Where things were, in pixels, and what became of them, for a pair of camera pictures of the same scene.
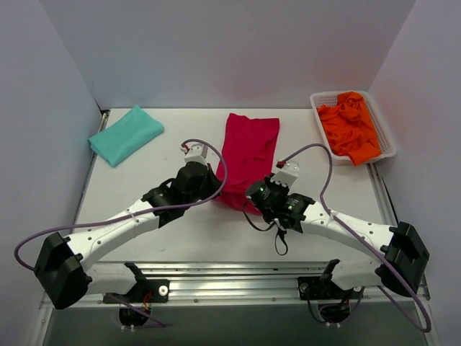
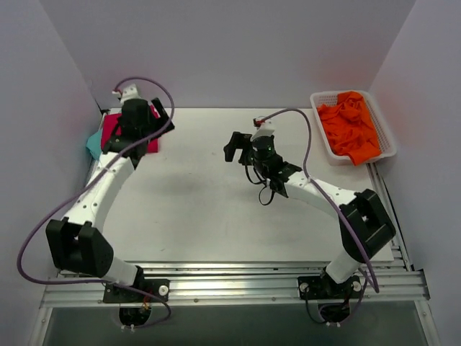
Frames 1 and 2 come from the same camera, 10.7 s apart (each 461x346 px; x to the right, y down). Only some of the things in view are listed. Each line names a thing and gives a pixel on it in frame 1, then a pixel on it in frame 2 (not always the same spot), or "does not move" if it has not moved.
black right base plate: x=318 y=287 does not move
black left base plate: x=148 y=291 does not move
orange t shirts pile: x=349 y=128 does not move
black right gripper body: x=254 y=191 to x=243 y=143
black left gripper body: x=207 y=179 to x=160 y=117
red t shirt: x=248 y=149 to x=109 y=123
